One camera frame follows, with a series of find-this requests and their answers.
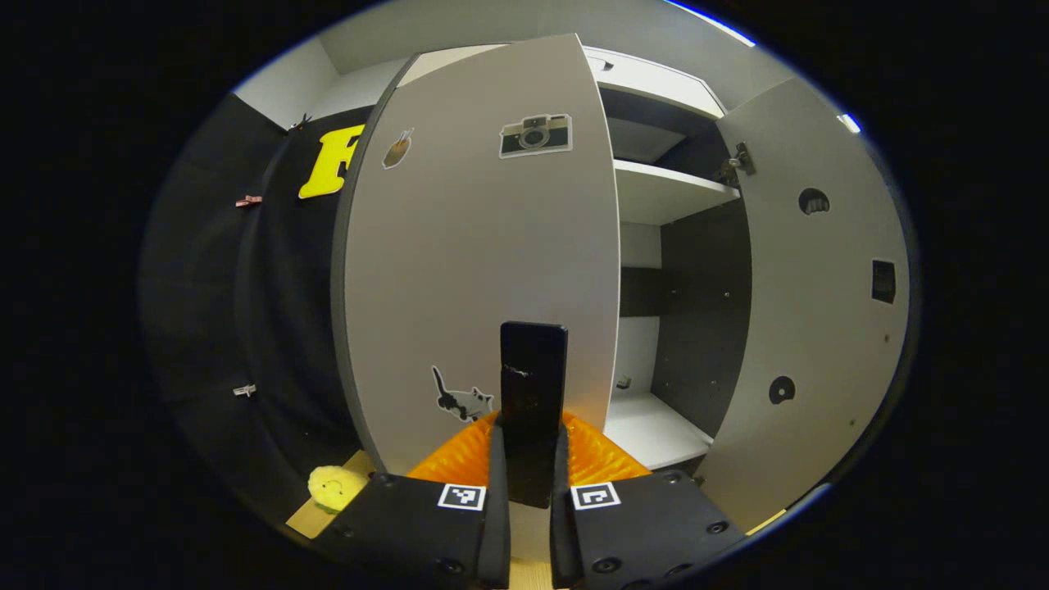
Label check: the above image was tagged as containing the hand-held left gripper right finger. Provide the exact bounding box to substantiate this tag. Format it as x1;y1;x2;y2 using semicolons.
549;412;747;590

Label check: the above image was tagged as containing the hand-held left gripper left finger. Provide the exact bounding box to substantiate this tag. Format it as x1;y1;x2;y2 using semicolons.
311;412;511;589

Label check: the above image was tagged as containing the double-door shoe cabinet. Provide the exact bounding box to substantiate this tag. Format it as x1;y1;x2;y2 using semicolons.
393;45;755;476

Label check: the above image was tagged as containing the cabinet door with camera sticker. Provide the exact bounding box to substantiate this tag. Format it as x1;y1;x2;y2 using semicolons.
332;33;622;509

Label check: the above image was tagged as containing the cabinet door with headphone sticker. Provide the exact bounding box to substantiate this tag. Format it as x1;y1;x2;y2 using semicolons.
697;76;912;533

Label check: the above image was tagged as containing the white cabinet shelf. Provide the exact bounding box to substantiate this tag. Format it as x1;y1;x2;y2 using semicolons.
602;392;714;472
615;160;741;226

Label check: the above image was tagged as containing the metal door hinge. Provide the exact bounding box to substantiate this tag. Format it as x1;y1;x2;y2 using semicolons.
713;142;756;188

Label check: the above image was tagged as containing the yellow plush toy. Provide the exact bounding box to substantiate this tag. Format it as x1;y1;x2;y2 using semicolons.
307;465;367;515

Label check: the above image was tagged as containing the black backdrop cloth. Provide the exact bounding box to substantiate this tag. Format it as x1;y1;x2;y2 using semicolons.
139;94;386;525

